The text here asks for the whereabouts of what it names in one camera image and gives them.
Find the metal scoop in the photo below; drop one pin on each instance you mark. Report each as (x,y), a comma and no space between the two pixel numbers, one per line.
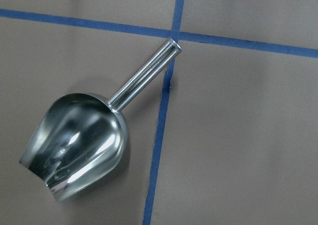
(82,136)

